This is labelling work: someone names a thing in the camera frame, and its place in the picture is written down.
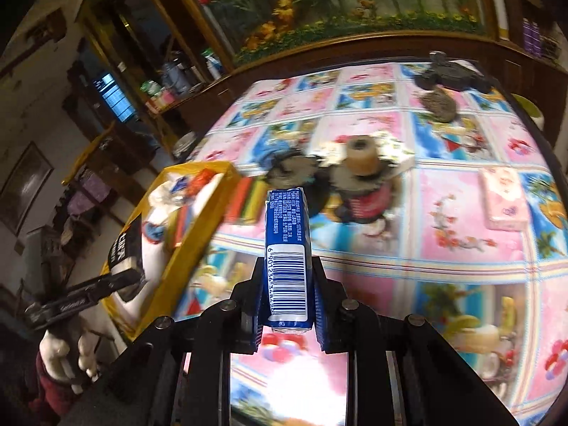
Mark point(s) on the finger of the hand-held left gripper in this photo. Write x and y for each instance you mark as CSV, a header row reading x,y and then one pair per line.
x,y
113,283

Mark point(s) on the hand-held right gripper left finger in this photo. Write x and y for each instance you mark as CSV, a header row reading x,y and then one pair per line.
x,y
256,315

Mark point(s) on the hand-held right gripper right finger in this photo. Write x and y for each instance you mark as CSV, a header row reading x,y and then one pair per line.
x,y
320,319

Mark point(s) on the black packet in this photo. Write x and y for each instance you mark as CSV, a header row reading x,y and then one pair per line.
x,y
119,248

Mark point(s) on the blue tissue pack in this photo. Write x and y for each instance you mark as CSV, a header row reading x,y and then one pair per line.
x,y
286,239

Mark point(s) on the yellow cardboard box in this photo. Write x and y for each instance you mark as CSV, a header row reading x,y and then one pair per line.
x,y
195,248

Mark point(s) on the red plastic bag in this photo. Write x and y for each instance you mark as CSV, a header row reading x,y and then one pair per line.
x,y
202,181

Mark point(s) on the person's left forearm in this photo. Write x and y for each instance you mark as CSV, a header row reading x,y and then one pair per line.
x,y
49,397

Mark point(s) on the person's left hand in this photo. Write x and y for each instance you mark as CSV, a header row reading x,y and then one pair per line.
x,y
62,350

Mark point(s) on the purple cloth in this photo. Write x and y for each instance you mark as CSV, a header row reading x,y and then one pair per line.
x,y
88,193

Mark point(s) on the coloured tubes pack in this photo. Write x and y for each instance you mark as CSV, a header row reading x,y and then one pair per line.
x,y
246,199

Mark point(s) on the printed plastic tablecloth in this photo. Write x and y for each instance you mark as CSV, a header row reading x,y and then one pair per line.
x,y
443,253

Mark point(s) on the dark electric motor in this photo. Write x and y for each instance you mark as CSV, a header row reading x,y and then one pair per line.
x,y
290,175

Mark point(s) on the round metal lid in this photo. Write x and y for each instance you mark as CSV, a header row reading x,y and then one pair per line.
x,y
184,143

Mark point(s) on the beige spool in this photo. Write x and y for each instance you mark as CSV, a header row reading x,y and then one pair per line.
x,y
361,157

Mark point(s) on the window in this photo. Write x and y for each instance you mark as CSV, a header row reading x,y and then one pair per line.
x,y
114,96

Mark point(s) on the pink box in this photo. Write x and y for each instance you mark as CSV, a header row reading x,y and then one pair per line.
x,y
164,100

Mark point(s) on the green package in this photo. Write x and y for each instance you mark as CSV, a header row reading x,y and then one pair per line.
x,y
150,88

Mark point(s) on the grey thermos jug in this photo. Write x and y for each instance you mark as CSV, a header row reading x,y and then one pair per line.
x,y
173,77

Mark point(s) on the pink tissue pack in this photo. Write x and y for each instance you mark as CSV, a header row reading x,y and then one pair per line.
x,y
503,197

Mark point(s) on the white spray bottle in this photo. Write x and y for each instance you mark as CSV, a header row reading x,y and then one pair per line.
x,y
212,65

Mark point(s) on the white green bowl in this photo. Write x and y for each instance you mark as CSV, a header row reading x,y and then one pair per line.
x,y
530,111

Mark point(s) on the aquarium with artificial plants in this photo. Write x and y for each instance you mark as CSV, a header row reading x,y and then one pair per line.
x,y
337,4

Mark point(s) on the framed wall picture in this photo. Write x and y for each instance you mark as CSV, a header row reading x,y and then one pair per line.
x,y
24,186

